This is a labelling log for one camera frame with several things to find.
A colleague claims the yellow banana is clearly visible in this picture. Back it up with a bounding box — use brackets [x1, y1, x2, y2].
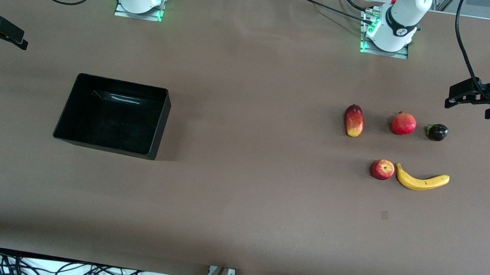
[393, 163, 451, 195]

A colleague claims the red yellow apple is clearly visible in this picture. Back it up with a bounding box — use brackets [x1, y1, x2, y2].
[368, 158, 397, 182]

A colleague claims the black plastic box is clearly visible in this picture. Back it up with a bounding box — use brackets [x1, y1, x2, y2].
[51, 70, 174, 162]

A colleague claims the dark purple mangosteen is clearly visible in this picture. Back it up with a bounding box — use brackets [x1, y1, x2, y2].
[424, 122, 450, 143]

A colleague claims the red pomegranate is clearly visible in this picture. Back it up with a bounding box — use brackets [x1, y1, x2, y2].
[390, 110, 418, 138]

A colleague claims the red yellow mango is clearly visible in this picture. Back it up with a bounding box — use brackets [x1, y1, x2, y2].
[341, 103, 367, 139]

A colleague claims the brown table cover sheet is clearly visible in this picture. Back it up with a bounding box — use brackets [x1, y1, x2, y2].
[0, 0, 490, 275]

